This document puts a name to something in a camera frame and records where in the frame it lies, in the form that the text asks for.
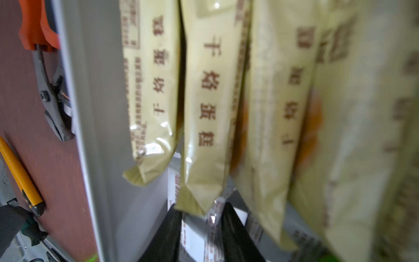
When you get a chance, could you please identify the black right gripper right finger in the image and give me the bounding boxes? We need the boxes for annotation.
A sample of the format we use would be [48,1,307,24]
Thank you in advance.
[221,203,266,262]

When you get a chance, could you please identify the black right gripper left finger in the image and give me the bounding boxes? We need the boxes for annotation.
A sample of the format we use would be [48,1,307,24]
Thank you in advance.
[139,204,183,262]

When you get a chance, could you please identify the grey storage box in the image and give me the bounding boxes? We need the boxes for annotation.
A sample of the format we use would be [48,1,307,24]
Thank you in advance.
[53,1,167,262]

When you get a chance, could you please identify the pale yellow cookie packet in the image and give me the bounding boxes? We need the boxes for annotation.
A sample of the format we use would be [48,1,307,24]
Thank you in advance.
[119,1,182,186]
[176,1,252,216]
[289,1,419,262]
[231,1,330,251]

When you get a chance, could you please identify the orange handled groove pliers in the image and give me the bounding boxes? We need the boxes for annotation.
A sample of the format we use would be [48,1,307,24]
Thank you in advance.
[19,0,75,141]

